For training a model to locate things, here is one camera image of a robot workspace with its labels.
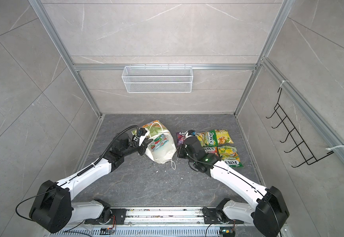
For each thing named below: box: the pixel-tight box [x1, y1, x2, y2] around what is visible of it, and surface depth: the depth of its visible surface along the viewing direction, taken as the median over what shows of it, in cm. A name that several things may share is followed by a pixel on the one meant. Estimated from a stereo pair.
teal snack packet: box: [150, 133, 170, 152], surface depth 100 cm
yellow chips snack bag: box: [215, 128, 234, 145], surface depth 103 cm
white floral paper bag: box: [141, 119, 177, 170], surface depth 96 cm
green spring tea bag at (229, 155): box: [217, 145, 244, 168], surface depth 97 cm
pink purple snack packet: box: [176, 131, 186, 149], surface depth 103 cm
